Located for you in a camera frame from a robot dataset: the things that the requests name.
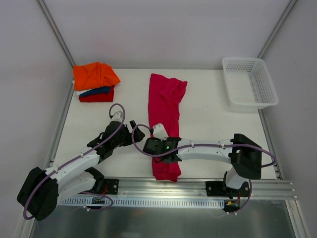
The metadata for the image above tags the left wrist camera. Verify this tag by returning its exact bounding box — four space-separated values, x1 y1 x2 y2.
110 111 124 123

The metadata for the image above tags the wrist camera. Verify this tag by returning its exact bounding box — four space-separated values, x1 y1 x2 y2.
152 123 168 140
110 111 124 123

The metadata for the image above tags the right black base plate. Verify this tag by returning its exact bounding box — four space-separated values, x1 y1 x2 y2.
205 181 250 199

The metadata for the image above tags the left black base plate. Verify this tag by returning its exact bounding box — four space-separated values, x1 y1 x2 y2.
98 178 119 195

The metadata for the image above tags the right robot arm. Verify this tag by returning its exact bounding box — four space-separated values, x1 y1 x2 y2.
142 134 262 199

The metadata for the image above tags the orange folded t shirt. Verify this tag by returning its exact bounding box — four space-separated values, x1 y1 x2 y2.
73 62 121 91

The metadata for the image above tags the red folded t shirt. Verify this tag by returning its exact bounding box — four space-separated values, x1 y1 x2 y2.
79 87 114 103

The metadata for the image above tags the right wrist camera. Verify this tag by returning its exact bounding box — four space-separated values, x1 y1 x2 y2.
152 123 168 140

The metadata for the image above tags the magenta t shirt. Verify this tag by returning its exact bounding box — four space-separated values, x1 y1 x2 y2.
148 73 188 182

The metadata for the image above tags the blue folded t shirt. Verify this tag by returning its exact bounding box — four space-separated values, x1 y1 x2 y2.
79 87 111 97

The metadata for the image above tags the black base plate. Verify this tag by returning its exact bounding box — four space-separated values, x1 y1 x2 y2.
205 181 250 199
98 178 119 195

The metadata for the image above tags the white plastic basket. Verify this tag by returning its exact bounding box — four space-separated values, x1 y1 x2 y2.
222 57 279 112

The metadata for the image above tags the white slotted cable duct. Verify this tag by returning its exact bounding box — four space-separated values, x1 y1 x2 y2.
60 196 224 209

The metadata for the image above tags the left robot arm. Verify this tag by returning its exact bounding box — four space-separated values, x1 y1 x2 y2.
17 120 145 221

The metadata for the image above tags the aluminium mounting rail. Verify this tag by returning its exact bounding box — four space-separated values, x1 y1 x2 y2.
59 176 298 200

